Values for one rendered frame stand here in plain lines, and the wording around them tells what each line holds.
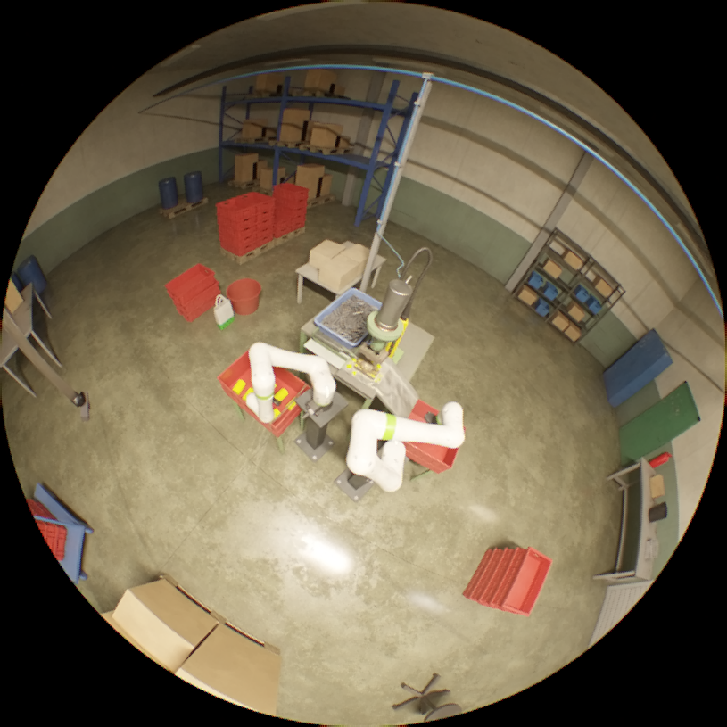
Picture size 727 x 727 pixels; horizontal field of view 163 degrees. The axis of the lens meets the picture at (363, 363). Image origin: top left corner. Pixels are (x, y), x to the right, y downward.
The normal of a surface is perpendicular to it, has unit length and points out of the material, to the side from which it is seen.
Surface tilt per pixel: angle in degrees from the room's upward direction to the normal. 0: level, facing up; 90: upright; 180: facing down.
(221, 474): 0
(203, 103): 90
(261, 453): 0
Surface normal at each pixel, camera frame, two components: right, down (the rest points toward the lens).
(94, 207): 0.83, 0.53
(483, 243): -0.50, 0.63
